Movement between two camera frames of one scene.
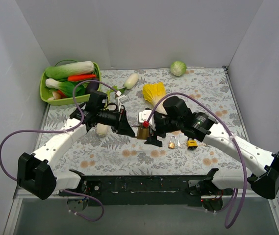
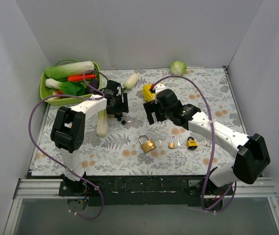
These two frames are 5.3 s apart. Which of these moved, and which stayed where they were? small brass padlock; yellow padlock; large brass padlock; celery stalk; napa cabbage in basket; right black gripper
Moved: right black gripper; large brass padlock
Stayed: yellow padlock; celery stalk; napa cabbage in basket; small brass padlock
